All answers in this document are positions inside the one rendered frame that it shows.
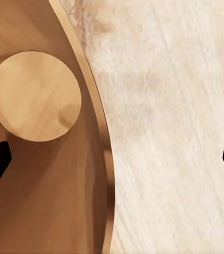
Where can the trash can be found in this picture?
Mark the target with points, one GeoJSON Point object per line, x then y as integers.
{"type": "Point", "coordinates": [57, 195]}

